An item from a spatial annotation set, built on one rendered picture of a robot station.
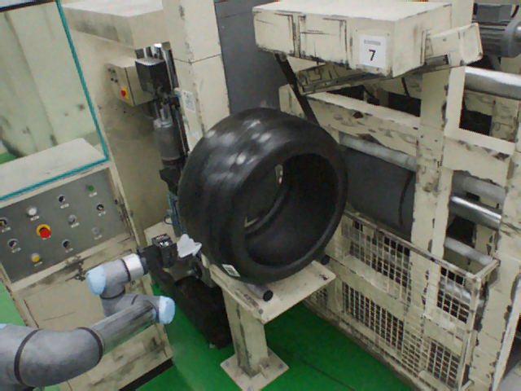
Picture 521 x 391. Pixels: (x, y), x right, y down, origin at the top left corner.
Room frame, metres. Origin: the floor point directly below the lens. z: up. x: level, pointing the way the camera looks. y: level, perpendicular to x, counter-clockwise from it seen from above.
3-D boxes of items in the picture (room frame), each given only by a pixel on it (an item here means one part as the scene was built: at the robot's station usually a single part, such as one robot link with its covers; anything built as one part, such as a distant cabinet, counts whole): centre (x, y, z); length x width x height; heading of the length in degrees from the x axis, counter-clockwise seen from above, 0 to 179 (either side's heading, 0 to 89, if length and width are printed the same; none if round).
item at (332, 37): (1.47, -0.32, 1.71); 0.61 x 0.25 x 0.15; 33
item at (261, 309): (1.34, 0.11, 0.83); 0.36 x 0.09 x 0.06; 33
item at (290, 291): (1.41, -0.01, 0.80); 0.37 x 0.36 x 0.02; 123
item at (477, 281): (1.40, -0.41, 0.65); 0.90 x 0.02 x 0.70; 33
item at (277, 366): (1.62, 0.15, 0.02); 0.27 x 0.27 x 0.04; 33
